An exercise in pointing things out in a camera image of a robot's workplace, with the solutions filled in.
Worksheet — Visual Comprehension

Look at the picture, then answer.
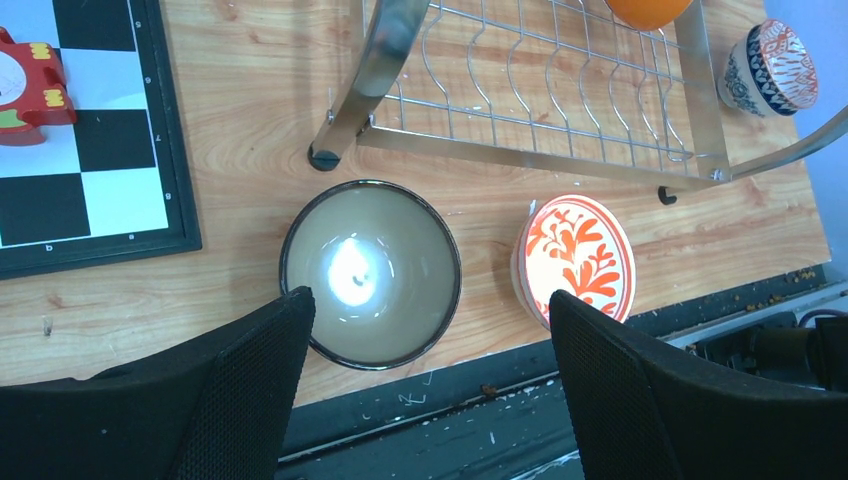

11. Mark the blue floral bowl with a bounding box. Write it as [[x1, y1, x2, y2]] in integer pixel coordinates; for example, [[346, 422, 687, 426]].
[[716, 40, 767, 118]]

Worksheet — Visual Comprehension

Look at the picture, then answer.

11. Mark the orange bowl white inside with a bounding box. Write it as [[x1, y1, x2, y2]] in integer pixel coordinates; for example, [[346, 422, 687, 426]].
[[605, 0, 692, 31]]

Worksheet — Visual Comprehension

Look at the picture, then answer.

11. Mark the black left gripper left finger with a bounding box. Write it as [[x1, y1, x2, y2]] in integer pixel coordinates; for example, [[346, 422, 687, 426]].
[[1, 287, 316, 479]]

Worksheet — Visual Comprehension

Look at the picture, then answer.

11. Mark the dark patterned bowl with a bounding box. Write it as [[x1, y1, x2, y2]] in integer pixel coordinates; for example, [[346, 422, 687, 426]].
[[278, 179, 462, 371]]

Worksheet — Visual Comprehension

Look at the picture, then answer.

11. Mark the steel two-tier dish rack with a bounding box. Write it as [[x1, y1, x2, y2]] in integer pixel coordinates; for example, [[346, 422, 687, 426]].
[[308, 1, 847, 205]]

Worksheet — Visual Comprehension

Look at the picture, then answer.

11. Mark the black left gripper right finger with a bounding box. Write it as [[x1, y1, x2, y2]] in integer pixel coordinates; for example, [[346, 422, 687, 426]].
[[550, 290, 847, 479]]

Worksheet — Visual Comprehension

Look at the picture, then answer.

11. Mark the red robot toy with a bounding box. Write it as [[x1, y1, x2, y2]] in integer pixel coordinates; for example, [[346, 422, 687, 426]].
[[1, 28, 77, 147]]

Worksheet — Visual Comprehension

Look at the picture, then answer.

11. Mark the black white chessboard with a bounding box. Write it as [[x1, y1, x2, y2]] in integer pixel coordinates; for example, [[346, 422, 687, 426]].
[[1, 1, 202, 279]]

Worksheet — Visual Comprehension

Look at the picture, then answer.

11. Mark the orange geometric pattern bowl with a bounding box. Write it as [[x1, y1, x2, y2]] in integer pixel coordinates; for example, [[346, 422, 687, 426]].
[[745, 19, 819, 116]]

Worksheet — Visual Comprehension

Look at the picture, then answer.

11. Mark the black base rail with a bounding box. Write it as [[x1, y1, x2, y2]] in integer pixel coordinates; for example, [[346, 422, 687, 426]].
[[275, 266, 847, 479]]

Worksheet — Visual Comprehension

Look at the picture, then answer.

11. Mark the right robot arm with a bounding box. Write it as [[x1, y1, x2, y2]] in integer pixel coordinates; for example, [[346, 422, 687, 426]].
[[687, 309, 847, 393]]

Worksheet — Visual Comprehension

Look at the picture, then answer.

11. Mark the orange floral white bowl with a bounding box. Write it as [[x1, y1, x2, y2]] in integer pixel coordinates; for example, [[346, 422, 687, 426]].
[[510, 194, 637, 329]]

